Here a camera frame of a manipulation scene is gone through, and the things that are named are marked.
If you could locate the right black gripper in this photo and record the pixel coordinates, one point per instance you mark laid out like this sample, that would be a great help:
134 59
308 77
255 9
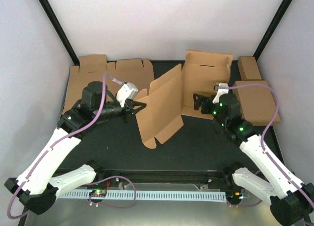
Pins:
207 100

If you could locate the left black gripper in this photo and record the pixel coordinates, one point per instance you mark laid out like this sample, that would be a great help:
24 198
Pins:
130 106

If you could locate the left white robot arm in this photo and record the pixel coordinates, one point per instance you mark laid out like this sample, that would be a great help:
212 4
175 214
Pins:
36 188

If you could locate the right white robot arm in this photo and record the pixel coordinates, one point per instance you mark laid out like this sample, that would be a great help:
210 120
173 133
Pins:
287 196

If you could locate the small folded cardboard box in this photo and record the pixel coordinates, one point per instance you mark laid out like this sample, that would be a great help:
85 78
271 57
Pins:
248 68

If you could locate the large folded cardboard box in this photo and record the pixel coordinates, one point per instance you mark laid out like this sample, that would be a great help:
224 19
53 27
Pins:
257 102

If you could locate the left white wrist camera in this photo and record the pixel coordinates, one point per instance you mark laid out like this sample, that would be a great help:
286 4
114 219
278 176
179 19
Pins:
127 91

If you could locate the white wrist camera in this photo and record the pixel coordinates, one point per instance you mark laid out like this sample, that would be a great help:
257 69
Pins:
220 89
127 91

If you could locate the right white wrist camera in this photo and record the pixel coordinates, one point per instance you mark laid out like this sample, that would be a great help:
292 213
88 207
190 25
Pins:
220 89

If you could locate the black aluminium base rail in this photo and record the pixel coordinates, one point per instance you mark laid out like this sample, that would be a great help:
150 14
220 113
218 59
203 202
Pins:
213 179

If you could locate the white slotted cable duct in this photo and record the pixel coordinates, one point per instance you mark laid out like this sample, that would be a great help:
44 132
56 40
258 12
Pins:
129 195

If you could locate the right black frame post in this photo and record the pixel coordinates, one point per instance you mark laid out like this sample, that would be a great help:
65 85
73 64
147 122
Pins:
283 7

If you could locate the black frame post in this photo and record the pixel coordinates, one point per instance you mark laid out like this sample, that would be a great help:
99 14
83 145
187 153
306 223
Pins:
59 30
283 7

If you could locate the left black frame post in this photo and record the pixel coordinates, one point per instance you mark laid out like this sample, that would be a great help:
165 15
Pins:
59 30

